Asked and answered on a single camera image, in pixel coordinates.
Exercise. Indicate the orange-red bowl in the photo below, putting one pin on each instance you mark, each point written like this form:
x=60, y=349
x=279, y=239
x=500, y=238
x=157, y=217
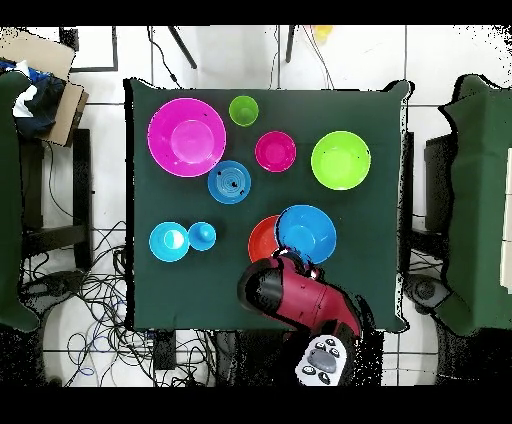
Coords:
x=262, y=240

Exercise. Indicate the large blue bowl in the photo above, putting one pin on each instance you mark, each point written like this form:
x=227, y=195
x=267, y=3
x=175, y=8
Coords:
x=308, y=228

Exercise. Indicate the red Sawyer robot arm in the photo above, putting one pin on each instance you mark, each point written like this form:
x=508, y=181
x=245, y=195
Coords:
x=304, y=296

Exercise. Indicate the blue flat-bottomed bowl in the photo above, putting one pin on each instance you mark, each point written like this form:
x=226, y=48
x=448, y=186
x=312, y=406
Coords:
x=229, y=182

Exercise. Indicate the blue cup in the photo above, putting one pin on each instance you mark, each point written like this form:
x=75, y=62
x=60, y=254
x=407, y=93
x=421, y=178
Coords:
x=202, y=236

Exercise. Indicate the small pink-red bowl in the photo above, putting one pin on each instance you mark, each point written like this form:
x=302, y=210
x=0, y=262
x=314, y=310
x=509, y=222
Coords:
x=275, y=151

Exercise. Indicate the dark green tablecloth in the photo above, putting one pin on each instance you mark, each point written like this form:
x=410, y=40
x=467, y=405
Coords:
x=200, y=288

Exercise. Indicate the green bowl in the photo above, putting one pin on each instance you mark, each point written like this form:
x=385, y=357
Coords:
x=340, y=160

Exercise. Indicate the small light blue ribbed bowl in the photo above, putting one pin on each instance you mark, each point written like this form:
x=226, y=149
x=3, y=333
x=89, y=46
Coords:
x=160, y=244

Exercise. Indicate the large pink bowl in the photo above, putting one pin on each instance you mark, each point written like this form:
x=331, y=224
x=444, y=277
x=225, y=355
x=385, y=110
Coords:
x=186, y=138

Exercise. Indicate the green cup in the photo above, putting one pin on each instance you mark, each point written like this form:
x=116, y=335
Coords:
x=243, y=110

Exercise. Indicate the black power brick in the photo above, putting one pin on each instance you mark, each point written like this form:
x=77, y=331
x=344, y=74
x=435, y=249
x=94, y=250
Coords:
x=164, y=352

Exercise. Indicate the black stand leg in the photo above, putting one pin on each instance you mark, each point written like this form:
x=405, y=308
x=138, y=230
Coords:
x=289, y=44
x=182, y=47

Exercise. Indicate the black box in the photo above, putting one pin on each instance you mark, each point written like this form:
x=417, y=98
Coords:
x=438, y=180

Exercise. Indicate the yellow object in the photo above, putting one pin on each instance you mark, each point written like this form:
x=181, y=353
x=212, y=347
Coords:
x=322, y=32

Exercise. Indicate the green-clothed side table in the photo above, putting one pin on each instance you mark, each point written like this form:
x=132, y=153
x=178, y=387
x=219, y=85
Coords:
x=8, y=200
x=476, y=200

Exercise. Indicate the dark clothing bundle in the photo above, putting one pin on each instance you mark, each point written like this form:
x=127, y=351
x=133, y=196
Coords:
x=40, y=104

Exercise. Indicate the white panel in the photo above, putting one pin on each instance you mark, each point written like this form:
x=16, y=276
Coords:
x=508, y=220

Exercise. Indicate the cardboard box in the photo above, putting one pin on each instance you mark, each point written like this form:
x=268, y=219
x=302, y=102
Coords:
x=36, y=48

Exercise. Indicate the black stool frame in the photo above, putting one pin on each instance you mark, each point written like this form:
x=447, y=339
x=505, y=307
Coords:
x=82, y=180

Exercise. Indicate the black pedestal foot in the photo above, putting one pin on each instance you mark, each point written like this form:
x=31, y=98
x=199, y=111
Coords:
x=424, y=291
x=56, y=284

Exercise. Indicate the black floor frame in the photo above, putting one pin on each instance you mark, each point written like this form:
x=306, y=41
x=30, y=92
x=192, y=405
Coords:
x=115, y=48

